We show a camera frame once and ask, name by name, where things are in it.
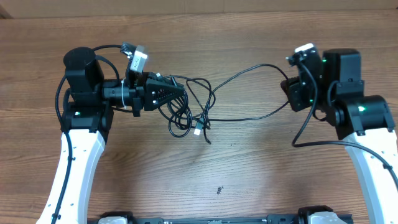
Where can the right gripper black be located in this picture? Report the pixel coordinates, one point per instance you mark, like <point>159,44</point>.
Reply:
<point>298,93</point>

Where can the small black debris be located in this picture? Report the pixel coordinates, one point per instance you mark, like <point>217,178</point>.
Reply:
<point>219,190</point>

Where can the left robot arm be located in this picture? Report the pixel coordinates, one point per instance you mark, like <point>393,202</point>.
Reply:
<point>85,115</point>

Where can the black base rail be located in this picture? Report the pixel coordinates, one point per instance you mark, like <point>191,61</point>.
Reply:
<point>312,214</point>

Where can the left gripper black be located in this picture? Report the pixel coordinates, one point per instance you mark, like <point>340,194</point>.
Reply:
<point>142,92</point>

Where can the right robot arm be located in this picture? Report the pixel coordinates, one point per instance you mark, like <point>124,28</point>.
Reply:
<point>331,82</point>

